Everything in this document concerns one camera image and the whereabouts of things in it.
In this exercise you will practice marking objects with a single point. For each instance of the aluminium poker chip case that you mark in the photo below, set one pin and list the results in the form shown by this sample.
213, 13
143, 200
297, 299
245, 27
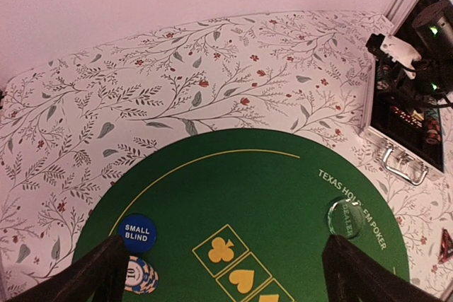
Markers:
396, 132

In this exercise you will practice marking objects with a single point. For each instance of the blue small blind button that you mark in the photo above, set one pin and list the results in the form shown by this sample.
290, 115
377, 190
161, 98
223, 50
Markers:
138, 232

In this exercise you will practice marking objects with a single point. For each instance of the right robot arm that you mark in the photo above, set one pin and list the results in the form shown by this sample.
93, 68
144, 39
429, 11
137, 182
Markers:
425, 77

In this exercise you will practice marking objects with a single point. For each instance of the front row poker chips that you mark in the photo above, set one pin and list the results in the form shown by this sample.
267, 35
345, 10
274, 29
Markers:
431, 126

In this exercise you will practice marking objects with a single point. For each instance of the round green poker mat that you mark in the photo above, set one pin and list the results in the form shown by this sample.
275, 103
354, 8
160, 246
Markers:
240, 215

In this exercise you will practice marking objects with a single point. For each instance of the red black triangular button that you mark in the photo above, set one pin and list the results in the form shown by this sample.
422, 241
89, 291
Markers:
446, 247

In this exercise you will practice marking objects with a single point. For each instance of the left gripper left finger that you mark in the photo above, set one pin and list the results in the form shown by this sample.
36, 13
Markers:
98, 276

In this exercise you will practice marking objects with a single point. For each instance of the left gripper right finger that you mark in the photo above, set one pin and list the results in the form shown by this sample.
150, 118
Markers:
351, 275

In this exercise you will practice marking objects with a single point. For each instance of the clear dealer button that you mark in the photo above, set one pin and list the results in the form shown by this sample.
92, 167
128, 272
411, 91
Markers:
345, 218

